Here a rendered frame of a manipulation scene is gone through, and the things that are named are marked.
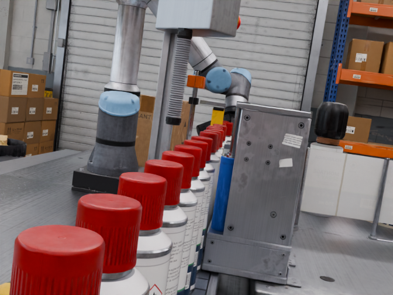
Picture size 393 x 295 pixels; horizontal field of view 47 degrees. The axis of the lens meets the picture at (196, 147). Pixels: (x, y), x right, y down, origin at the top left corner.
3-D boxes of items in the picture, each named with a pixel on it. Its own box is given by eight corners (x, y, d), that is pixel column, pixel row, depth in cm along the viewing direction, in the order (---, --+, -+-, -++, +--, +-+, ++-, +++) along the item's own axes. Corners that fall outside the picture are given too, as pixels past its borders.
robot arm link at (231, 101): (225, 93, 146) (224, 106, 153) (223, 106, 144) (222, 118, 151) (248, 97, 145) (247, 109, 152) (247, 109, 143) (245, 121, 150)
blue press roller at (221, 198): (226, 259, 71) (242, 155, 69) (206, 255, 72) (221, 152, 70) (227, 252, 74) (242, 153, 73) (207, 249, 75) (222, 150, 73)
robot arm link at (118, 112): (93, 139, 129) (97, 91, 126) (97, 131, 142) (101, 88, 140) (135, 143, 130) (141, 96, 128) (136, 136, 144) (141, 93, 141)
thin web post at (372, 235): (378, 240, 103) (393, 158, 101) (369, 239, 103) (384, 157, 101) (375, 238, 105) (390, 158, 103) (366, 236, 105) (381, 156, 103)
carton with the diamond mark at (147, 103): (169, 172, 172) (179, 100, 169) (109, 161, 176) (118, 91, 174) (187, 163, 201) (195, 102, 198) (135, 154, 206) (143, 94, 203)
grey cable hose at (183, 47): (179, 126, 100) (192, 28, 98) (163, 123, 100) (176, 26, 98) (181, 125, 103) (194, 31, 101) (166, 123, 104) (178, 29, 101)
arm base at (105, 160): (123, 179, 128) (127, 145, 126) (76, 170, 132) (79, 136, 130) (145, 171, 142) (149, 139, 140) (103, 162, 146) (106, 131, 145)
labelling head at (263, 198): (285, 285, 69) (314, 115, 66) (200, 270, 70) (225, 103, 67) (280, 255, 82) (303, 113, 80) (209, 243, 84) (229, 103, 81)
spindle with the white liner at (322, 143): (335, 219, 119) (355, 105, 116) (300, 213, 120) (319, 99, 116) (329, 211, 128) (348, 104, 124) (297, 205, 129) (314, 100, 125)
